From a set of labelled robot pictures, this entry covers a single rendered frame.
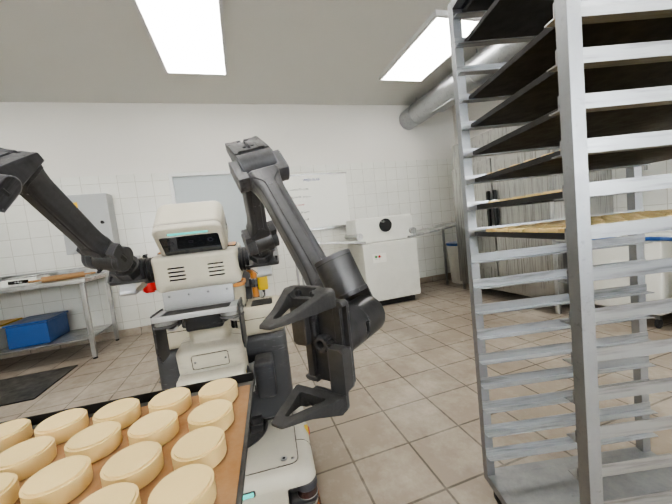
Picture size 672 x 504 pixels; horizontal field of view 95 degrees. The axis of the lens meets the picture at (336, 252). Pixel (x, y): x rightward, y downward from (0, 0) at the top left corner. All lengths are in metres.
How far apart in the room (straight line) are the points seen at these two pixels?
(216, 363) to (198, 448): 0.85
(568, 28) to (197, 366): 1.32
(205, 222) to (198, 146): 3.81
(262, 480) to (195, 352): 0.51
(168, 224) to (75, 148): 4.11
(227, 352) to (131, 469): 0.83
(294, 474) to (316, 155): 4.26
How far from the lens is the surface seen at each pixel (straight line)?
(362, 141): 5.23
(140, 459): 0.40
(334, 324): 0.36
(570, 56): 0.83
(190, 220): 1.08
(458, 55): 1.28
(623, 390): 0.98
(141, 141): 4.97
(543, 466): 1.60
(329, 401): 0.36
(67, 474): 0.43
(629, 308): 0.93
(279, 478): 1.36
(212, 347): 1.19
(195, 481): 0.34
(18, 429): 0.57
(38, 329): 4.61
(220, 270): 1.13
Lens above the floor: 1.12
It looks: 5 degrees down
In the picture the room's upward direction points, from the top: 6 degrees counter-clockwise
